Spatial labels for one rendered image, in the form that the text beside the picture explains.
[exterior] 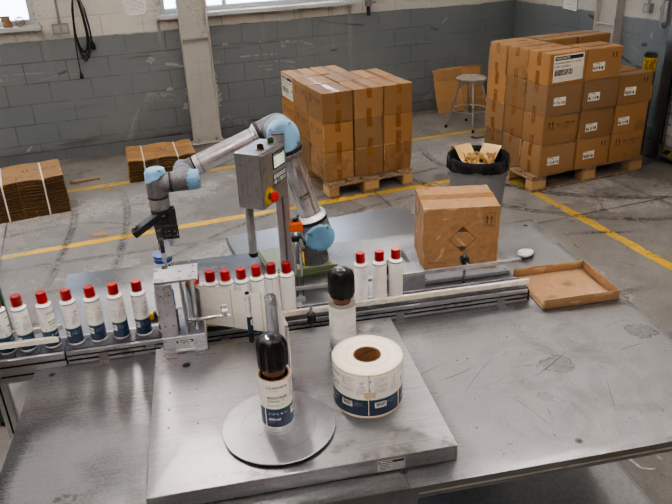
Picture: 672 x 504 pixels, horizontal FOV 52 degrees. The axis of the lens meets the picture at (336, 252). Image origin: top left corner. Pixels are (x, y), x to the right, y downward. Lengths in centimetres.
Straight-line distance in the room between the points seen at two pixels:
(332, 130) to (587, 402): 398
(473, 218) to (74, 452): 162
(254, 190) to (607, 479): 168
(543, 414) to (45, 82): 635
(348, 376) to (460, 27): 712
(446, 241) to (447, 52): 607
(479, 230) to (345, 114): 317
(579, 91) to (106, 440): 482
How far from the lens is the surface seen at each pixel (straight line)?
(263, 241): 313
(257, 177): 221
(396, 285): 245
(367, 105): 580
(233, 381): 214
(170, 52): 760
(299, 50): 790
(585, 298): 266
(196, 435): 197
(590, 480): 284
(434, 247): 273
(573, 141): 614
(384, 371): 188
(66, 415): 225
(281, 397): 183
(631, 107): 647
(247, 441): 190
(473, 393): 214
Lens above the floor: 212
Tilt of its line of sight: 26 degrees down
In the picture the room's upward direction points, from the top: 2 degrees counter-clockwise
